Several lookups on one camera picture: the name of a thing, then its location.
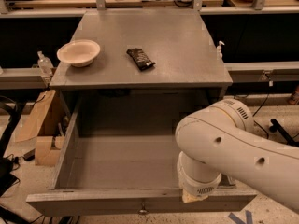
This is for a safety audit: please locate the grey top drawer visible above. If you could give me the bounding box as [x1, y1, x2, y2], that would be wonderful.
[27, 94, 257, 216]

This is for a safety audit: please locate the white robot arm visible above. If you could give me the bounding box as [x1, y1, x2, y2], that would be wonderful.
[175, 99, 299, 212]

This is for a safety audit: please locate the grey drawer cabinet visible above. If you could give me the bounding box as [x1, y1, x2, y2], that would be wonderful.
[51, 8, 232, 115]

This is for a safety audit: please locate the black power strip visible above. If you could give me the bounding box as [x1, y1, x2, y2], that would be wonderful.
[46, 216, 80, 224]

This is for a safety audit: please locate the black snack packet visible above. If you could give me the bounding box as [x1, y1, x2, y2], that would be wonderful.
[126, 48, 155, 71]

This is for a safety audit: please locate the white pump bottle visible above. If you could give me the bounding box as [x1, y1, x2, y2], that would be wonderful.
[216, 41, 225, 58]

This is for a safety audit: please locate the cardboard box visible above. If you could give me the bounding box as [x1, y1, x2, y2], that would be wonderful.
[16, 90, 65, 166]

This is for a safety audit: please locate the black chair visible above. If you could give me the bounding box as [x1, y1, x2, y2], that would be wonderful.
[0, 95, 24, 198]

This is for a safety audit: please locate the white bowl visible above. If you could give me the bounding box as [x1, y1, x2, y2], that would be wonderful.
[57, 39, 101, 67]

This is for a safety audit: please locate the clear sanitizer bottle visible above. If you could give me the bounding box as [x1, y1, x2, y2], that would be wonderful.
[37, 51, 53, 76]

